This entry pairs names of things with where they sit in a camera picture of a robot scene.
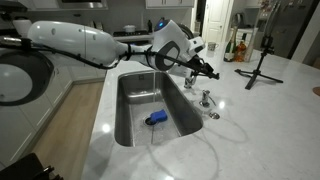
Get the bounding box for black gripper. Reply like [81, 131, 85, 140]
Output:
[184, 54, 221, 81]

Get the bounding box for patterned white mug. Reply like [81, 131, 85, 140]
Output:
[207, 41, 219, 52]

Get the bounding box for chrome faucet spout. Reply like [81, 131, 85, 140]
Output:
[198, 89, 218, 108]

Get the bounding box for orange label bottle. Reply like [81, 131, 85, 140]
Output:
[234, 39, 248, 63]

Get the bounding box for black tripod stand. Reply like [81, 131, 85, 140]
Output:
[234, 0, 284, 91]

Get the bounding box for white room door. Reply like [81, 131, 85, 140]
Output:
[201, 0, 234, 44]

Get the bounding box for stainless steel sink basin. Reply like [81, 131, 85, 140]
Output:
[114, 70, 204, 148]

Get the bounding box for blue sponge block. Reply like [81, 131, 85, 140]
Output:
[148, 108, 169, 124]

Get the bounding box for black stove top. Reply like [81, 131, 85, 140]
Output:
[113, 29, 154, 38]

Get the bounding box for white cooking pot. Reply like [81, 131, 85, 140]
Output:
[122, 24, 137, 34]

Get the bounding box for dark refrigerator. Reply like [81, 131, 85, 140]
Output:
[254, 0, 316, 59]

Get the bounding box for steel range hood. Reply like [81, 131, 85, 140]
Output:
[56, 0, 109, 10]

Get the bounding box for white base cabinets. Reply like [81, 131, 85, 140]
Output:
[0, 63, 108, 168]

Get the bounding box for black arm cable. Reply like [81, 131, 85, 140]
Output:
[0, 35, 201, 73]

